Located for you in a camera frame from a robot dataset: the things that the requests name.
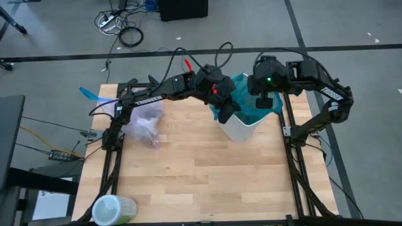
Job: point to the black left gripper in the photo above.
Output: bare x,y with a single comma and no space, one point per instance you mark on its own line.
220,89

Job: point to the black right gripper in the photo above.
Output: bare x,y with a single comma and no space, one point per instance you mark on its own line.
268,80

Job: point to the teal trash bag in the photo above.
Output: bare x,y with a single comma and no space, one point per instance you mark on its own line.
248,103

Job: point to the white plastic trash bin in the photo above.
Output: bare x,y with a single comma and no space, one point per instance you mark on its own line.
238,132

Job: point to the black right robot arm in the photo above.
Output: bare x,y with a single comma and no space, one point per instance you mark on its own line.
314,88

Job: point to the black cabinet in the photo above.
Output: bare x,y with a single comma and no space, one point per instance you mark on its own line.
182,9

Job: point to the white power strip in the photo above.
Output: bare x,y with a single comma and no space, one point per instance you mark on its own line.
108,22

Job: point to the white green wipes canister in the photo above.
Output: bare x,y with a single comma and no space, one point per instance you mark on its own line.
113,210

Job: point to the black power adapter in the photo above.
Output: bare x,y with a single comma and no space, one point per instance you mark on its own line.
61,155

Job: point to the white board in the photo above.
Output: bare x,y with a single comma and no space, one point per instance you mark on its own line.
51,205

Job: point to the black desk beam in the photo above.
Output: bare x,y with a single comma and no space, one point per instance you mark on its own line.
41,182

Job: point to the dark grey desk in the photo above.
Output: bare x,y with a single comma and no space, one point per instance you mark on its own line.
11,132

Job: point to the black caster foot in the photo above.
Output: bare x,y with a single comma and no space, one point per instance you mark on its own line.
6,65

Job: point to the black tripod leg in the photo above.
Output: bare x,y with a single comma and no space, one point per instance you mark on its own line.
14,23

